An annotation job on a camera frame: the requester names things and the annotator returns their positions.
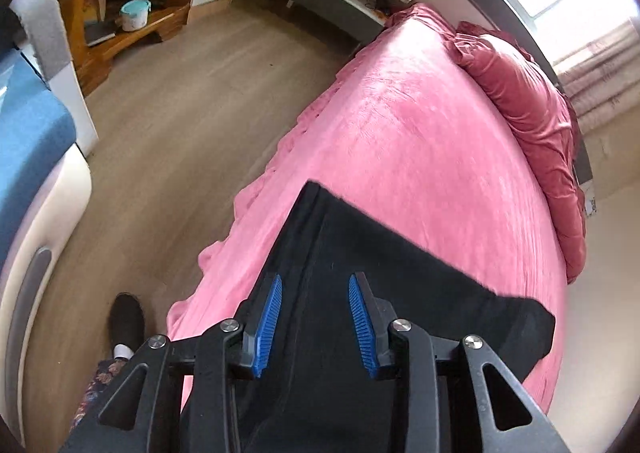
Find black embroidered pants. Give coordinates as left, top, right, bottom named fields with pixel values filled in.
left=179, top=179, right=558, bottom=453

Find black shoe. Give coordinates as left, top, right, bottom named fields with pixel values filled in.
left=107, top=293, right=145, bottom=360

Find pink bed sheet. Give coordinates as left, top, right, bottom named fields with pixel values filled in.
left=167, top=8, right=566, bottom=412

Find dark pink folded duvet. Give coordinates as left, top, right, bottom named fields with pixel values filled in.
left=446, top=21, right=587, bottom=283

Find blue white storage box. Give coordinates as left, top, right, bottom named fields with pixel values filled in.
left=1, top=0, right=98, bottom=442

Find floral beige right curtain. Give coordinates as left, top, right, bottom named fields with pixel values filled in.
left=554, top=20, right=640, bottom=135

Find white teal lidded pot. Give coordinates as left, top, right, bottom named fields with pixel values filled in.
left=119, top=0, right=151, bottom=32

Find dark grey headboard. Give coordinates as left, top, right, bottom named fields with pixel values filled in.
left=468, top=0, right=593, bottom=186

